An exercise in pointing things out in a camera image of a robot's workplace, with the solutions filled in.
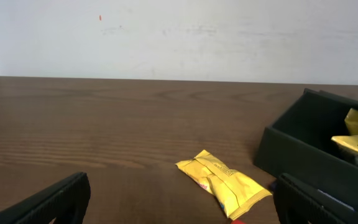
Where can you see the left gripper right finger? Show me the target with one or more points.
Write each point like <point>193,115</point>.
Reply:
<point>297,202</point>

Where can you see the dark blue snack bar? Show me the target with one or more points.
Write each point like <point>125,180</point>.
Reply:
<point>273,185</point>

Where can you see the yellow snack packet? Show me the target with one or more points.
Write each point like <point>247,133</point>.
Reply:
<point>235,191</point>

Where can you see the dark green open box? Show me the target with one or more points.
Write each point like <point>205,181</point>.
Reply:
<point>299,143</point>

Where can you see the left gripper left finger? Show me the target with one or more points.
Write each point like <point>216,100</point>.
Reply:
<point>63,202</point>

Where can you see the red candy bag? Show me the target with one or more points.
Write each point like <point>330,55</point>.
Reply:
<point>237,222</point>

